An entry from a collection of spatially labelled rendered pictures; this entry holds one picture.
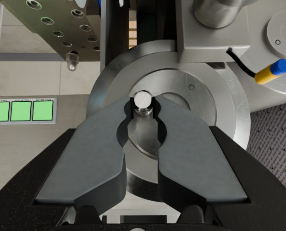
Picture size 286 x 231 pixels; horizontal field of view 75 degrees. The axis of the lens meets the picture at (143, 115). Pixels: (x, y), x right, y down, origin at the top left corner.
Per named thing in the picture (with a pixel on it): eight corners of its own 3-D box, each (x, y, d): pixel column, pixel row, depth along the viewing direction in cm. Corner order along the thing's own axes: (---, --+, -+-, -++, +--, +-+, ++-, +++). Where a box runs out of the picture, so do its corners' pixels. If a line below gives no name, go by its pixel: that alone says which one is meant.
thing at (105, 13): (107, -86, 21) (105, 74, 18) (129, 35, 44) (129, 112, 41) (102, -86, 21) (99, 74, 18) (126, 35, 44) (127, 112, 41)
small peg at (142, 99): (137, 85, 12) (156, 94, 12) (139, 96, 15) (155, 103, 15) (128, 105, 12) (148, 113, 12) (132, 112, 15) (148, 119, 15)
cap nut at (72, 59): (76, 52, 50) (76, 68, 50) (81, 58, 54) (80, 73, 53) (63, 52, 50) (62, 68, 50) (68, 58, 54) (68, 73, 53)
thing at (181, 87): (210, 170, 14) (113, 150, 14) (202, 166, 16) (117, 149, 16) (223, 75, 15) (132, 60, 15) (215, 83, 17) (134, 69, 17)
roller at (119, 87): (227, 46, 16) (245, 180, 15) (179, 104, 42) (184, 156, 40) (99, 55, 17) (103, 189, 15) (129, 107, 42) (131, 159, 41)
